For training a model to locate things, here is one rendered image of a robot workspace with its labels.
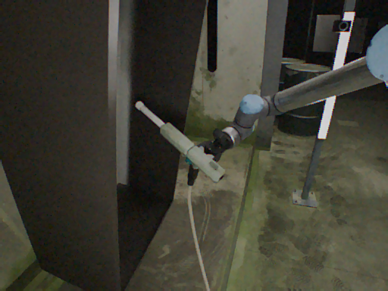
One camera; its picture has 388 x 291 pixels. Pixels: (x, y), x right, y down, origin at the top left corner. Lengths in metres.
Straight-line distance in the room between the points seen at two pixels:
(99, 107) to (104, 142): 0.07
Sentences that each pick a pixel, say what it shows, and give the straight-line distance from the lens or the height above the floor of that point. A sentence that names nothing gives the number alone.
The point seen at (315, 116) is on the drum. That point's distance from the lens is 3.25.
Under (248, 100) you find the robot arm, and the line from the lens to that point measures 0.95.
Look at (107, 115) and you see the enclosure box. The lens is 0.42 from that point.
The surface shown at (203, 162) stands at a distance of 0.80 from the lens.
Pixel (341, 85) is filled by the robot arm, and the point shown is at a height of 1.18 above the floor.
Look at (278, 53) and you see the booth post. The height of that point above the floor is 1.11.
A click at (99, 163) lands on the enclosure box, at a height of 1.10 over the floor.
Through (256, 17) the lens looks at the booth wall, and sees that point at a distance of 2.50.
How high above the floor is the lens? 1.33
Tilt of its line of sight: 28 degrees down
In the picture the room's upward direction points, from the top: 2 degrees counter-clockwise
